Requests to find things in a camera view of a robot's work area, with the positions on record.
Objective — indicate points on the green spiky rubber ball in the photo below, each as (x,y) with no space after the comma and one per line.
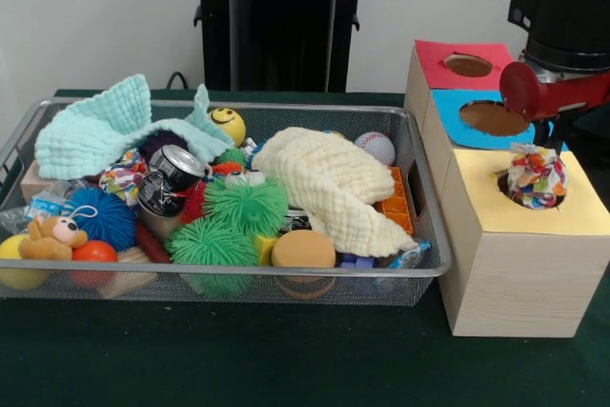
(209,242)

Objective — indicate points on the black drink can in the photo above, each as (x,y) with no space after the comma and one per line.
(174,164)

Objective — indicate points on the yellow smiley ball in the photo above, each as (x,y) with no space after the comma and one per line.
(228,123)

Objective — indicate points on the mint green waffle cloth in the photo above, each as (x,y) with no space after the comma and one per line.
(86,140)

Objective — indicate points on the dark green side tablecloth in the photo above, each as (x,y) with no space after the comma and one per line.
(595,140)

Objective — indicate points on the colourful patterned fabric bundle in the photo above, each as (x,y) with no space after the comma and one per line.
(536,178)
(121,178)

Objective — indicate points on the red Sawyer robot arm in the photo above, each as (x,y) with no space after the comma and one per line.
(562,6)

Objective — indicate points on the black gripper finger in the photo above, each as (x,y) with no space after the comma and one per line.
(560,135)
(540,133)

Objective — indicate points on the small brown teddy bear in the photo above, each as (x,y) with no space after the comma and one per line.
(47,245)

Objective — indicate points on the green spiky ball with eyes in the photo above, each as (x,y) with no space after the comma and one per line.
(248,204)

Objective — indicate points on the cream yellow waffle cloth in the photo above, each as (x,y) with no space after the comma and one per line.
(333,178)

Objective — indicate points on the tan toy burger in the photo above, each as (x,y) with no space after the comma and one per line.
(302,250)

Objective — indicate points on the blue spiky rubber ball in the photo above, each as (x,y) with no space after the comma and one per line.
(105,221)

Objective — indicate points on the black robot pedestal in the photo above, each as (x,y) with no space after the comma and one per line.
(267,45)

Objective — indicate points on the white baseball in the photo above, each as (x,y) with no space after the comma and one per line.
(379,148)

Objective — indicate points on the wooden box with three holes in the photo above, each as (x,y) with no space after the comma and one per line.
(524,283)

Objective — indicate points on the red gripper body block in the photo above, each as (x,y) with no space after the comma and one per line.
(519,92)

